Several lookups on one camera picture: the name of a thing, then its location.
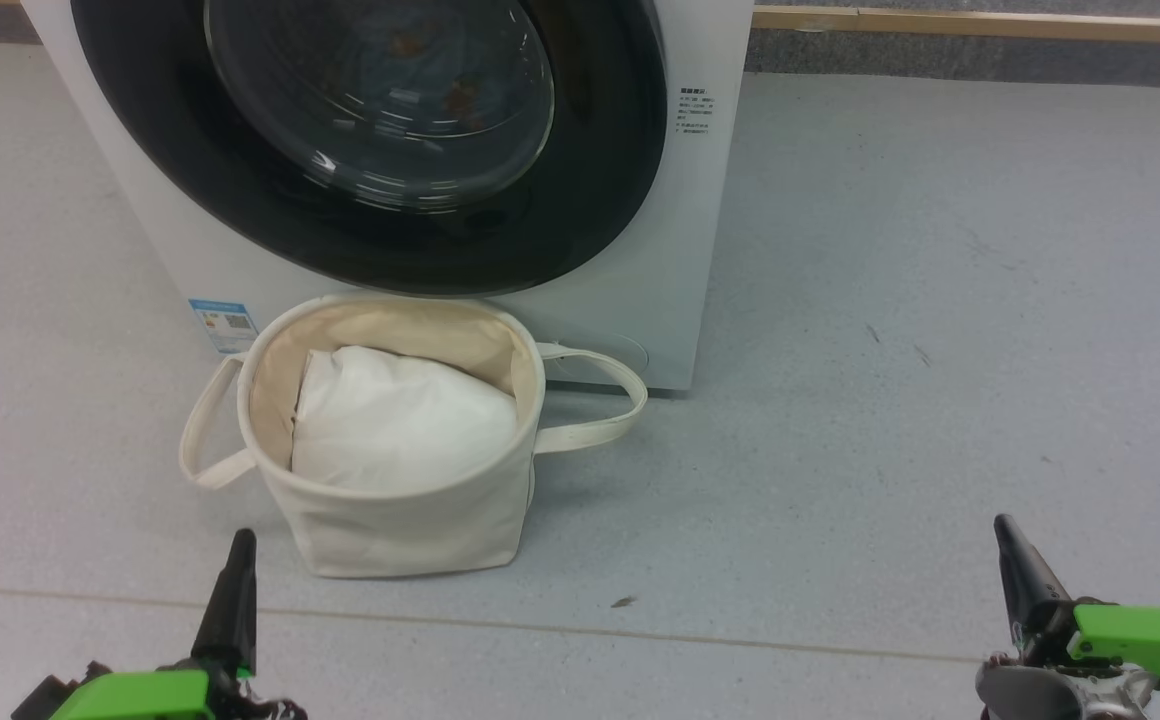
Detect white front-load washing machine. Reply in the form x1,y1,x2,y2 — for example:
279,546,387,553
20,0,756,393

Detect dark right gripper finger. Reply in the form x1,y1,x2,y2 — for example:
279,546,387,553
993,514,1077,663

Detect cream canvas laundry basket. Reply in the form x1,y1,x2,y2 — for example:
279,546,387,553
178,293,649,581

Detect blue energy label sticker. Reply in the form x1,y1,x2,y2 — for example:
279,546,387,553
188,298,259,355

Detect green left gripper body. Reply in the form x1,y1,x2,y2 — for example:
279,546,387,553
10,660,308,720

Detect white pillow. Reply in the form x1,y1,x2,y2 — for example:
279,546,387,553
290,345,519,493

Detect small black text sticker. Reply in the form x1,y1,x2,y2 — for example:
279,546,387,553
677,86,714,136

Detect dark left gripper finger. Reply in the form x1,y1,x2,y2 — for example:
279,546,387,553
190,529,259,677

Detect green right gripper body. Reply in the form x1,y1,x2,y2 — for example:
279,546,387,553
975,598,1160,720

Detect round drain filter cover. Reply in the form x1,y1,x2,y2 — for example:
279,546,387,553
540,332,651,386

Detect washing machine glass door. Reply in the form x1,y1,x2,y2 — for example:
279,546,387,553
70,0,669,298

